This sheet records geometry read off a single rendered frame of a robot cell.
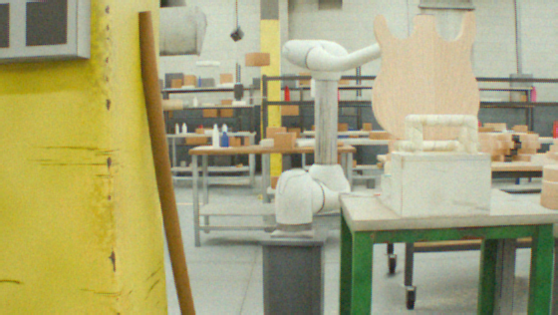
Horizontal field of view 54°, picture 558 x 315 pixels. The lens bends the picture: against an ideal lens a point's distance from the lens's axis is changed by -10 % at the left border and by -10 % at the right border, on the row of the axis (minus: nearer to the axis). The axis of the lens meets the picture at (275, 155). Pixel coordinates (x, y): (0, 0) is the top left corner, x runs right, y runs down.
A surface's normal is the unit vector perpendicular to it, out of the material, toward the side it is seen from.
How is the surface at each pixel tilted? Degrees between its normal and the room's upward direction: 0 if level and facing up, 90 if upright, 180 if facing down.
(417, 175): 90
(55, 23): 90
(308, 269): 90
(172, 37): 90
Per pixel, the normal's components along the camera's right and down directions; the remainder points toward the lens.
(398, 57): 0.00, 0.14
